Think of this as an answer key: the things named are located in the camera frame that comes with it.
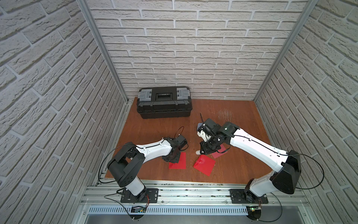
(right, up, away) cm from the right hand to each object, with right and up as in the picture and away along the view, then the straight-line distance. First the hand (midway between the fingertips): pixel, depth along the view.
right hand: (204, 151), depth 75 cm
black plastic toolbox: (-25, +29, +20) cm, 43 cm away
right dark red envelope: (+11, -6, +14) cm, 19 cm away
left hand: (-17, -8, +12) cm, 23 cm away
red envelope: (-13, -11, +10) cm, 20 cm away
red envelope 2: (+2, -11, +10) cm, 15 cm away
